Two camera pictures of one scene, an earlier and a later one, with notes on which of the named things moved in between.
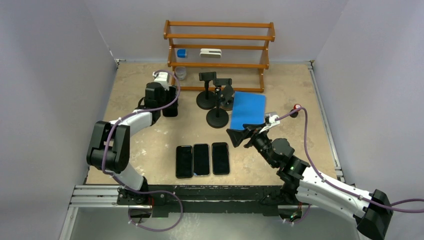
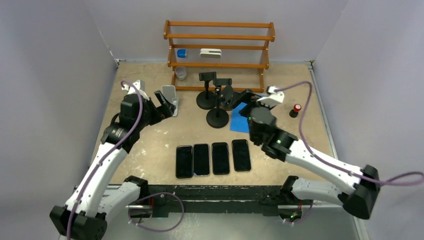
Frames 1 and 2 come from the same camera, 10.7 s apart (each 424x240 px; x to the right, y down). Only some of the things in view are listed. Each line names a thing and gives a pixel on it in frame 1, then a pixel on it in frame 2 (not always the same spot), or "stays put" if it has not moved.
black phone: x=201 y=160 stays put
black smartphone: x=184 y=161 stays put
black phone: x=170 y=95 → x=241 y=155
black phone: x=220 y=158 stays put
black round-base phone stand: x=206 y=100 stays put
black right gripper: x=236 y=136 → x=251 y=98
